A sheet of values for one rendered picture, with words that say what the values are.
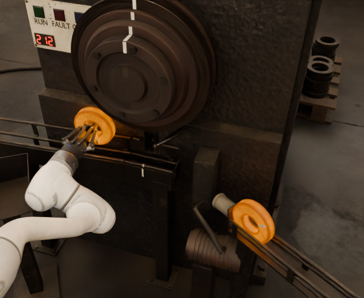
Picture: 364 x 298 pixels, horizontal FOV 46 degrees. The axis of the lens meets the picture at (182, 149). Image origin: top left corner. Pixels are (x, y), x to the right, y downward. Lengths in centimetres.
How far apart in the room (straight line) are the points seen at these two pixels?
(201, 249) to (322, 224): 104
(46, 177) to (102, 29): 48
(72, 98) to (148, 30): 58
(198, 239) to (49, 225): 64
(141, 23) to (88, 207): 57
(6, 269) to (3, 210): 81
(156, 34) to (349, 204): 174
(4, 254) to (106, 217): 52
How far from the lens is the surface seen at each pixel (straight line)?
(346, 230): 251
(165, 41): 126
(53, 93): 178
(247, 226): 148
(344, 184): 277
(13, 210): 170
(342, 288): 137
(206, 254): 161
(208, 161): 151
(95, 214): 136
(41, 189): 136
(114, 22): 131
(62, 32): 162
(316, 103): 316
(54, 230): 119
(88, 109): 160
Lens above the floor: 179
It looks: 40 degrees down
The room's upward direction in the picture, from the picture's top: 1 degrees clockwise
